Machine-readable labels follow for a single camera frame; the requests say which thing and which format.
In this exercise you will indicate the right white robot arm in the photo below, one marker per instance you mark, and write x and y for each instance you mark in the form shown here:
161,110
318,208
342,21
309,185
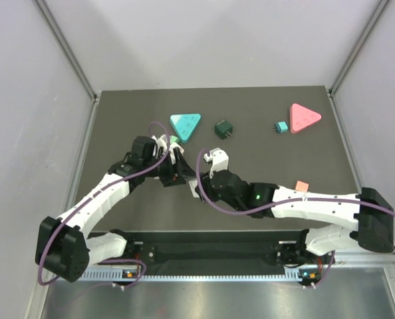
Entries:
354,220

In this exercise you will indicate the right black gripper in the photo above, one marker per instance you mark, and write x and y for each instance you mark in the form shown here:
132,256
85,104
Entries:
207,189

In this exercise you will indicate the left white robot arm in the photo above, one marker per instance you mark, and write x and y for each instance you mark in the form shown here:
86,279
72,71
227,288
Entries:
64,246

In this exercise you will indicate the mint green small plug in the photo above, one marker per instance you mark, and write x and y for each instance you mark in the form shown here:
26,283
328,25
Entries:
174,139

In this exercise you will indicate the dark green cube plug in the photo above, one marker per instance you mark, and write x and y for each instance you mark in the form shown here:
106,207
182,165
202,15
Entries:
223,129

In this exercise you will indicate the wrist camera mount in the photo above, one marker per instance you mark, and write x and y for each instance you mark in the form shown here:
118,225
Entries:
161,142
218,159

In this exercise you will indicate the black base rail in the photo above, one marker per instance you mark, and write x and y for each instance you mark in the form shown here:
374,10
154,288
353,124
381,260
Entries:
156,248

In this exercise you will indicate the teal triangular power strip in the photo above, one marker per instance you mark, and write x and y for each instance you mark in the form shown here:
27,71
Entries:
184,125

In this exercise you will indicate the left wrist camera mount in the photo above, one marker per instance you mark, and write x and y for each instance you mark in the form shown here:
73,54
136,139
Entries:
161,142

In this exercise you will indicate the white tiger cube plug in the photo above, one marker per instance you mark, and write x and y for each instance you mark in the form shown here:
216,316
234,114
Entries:
193,184

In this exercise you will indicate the teal small cube plug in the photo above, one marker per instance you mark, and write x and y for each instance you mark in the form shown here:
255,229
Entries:
281,127

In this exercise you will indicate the pink triangular power strip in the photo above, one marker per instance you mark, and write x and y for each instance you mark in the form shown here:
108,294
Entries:
301,117

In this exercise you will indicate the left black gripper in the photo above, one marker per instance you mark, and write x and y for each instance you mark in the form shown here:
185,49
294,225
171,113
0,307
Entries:
177,172

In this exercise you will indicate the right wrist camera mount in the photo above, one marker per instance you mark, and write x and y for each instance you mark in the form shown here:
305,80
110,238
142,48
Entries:
218,159

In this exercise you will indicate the pink small cube plug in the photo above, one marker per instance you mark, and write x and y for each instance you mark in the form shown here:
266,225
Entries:
302,186

